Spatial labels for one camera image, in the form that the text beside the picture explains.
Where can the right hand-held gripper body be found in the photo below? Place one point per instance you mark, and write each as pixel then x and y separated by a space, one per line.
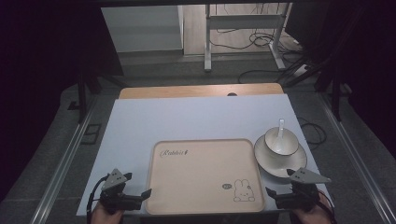
pixel 300 196

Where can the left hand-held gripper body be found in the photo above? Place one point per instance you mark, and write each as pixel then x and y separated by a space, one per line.
pixel 116 199

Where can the person's left hand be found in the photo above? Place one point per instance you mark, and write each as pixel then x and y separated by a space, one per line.
pixel 104 217

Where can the person's right hand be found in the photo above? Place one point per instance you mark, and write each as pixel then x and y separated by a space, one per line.
pixel 313 216

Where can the white plate with dark rim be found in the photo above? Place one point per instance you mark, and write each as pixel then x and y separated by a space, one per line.
pixel 280 165

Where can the white bowl with dark rim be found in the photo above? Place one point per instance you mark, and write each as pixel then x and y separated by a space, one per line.
pixel 288 144

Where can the white ceramic spoon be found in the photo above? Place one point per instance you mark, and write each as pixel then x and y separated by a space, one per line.
pixel 280 132

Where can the beige tray with rabbit print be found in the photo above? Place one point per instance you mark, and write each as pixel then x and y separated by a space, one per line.
pixel 202 177

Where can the white table sheet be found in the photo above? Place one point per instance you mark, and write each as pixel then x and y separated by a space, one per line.
pixel 186 121

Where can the black metal stand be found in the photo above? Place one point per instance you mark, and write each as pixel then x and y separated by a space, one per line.
pixel 82 99
pixel 336 96

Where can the white power strip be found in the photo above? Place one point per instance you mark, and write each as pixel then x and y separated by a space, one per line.
pixel 301 70

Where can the wooden board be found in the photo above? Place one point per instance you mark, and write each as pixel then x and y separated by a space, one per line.
pixel 186 91

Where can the dark curtain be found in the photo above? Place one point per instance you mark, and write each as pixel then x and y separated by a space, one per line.
pixel 40 62
pixel 367 62

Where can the grey cabinet panel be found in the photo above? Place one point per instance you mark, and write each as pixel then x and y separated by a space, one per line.
pixel 141 29

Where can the aluminium floor rail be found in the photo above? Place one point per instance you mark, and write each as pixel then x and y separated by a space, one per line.
pixel 358 161
pixel 62 168

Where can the white metal desk frame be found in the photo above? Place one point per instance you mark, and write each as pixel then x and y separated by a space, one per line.
pixel 243 21

